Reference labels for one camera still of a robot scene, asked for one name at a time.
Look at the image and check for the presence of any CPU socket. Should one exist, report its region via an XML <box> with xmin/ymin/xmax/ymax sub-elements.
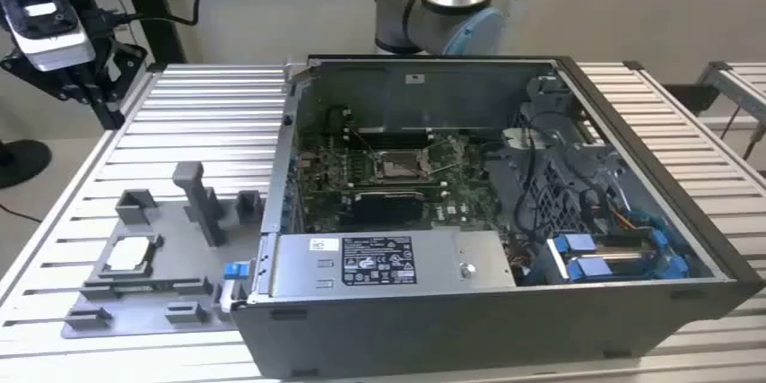
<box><xmin>373</xmin><ymin>148</ymin><xmax>431</xmax><ymax>180</ymax></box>

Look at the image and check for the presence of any black open PC case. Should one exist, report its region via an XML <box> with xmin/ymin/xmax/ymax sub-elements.
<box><xmin>229</xmin><ymin>54</ymin><xmax>766</xmax><ymax>379</ymax></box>

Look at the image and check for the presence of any black heatsink block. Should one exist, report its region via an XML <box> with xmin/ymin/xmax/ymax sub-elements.
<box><xmin>351</xmin><ymin>191</ymin><xmax>421</xmax><ymax>228</ymax></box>

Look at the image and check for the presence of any grey metal drive cage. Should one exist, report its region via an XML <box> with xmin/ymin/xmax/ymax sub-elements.
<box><xmin>481</xmin><ymin>73</ymin><xmax>690</xmax><ymax>243</ymax></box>

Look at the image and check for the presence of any blue disk carrier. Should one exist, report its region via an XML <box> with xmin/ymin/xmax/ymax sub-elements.
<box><xmin>564</xmin><ymin>253</ymin><xmax>690</xmax><ymax>284</ymax></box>
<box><xmin>557</xmin><ymin>232</ymin><xmax>666</xmax><ymax>255</ymax></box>

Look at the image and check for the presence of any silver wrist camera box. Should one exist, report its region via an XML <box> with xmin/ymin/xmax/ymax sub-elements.
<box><xmin>0</xmin><ymin>0</ymin><xmax>98</xmax><ymax>73</ymax></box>

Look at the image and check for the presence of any blue case latch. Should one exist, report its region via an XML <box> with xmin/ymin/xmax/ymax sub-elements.
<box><xmin>220</xmin><ymin>260</ymin><xmax>249</xmax><ymax>282</ymax></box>

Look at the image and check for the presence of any black round stand base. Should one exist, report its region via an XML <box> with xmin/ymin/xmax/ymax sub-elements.
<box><xmin>0</xmin><ymin>139</ymin><xmax>52</xmax><ymax>190</ymax></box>

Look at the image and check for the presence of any black floor cable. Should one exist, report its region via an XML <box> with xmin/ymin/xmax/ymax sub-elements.
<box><xmin>0</xmin><ymin>202</ymin><xmax>44</xmax><ymax>223</ymax></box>

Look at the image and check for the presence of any coloured wire bundle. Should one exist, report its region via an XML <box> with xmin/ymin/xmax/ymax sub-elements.
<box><xmin>597</xmin><ymin>189</ymin><xmax>639</xmax><ymax>234</ymax></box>

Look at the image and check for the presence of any RAM slot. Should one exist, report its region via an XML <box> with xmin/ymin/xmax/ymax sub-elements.
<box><xmin>343</xmin><ymin>179</ymin><xmax>449</xmax><ymax>192</ymax></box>

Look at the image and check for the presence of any black metal frame post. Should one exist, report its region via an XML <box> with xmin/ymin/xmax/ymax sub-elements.
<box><xmin>112</xmin><ymin>0</ymin><xmax>188</xmax><ymax>65</ymax></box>
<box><xmin>61</xmin><ymin>0</ymin><xmax>128</xmax><ymax>131</ymax></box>

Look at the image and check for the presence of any grey plastic parts rack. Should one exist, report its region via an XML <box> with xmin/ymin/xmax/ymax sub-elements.
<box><xmin>61</xmin><ymin>161</ymin><xmax>269</xmax><ymax>339</ymax></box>

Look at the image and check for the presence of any aluminium side table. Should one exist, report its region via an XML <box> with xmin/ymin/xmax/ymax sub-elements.
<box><xmin>696</xmin><ymin>59</ymin><xmax>766</xmax><ymax>104</ymax></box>

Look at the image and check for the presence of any silver power supply unit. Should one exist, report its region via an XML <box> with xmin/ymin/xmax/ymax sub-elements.
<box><xmin>271</xmin><ymin>229</ymin><xmax>519</xmax><ymax>300</ymax></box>

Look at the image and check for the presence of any green motherboard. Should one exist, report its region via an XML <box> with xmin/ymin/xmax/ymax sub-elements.
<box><xmin>291</xmin><ymin>126</ymin><xmax>511</xmax><ymax>237</ymax></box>

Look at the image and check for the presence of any silver CPU with green edge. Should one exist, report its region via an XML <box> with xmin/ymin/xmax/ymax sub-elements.
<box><xmin>102</xmin><ymin>236</ymin><xmax>158</xmax><ymax>274</ymax></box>

